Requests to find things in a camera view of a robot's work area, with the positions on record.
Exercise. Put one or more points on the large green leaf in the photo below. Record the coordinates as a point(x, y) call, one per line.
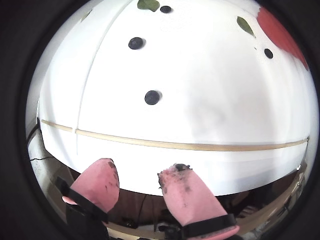
point(148, 4)

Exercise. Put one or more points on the pink-covered gripper finger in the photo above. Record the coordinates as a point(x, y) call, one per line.
point(190, 197)
point(97, 185)

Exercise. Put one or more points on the long white ribbed strip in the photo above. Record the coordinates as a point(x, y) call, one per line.
point(88, 75)

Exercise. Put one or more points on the red collapsible silicone cup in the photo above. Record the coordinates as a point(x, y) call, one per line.
point(280, 35)

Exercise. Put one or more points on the thin wooden stick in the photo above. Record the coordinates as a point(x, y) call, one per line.
point(175, 146)

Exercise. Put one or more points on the dark blueberry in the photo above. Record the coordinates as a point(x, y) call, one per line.
point(268, 53)
point(165, 9)
point(152, 97)
point(136, 43)

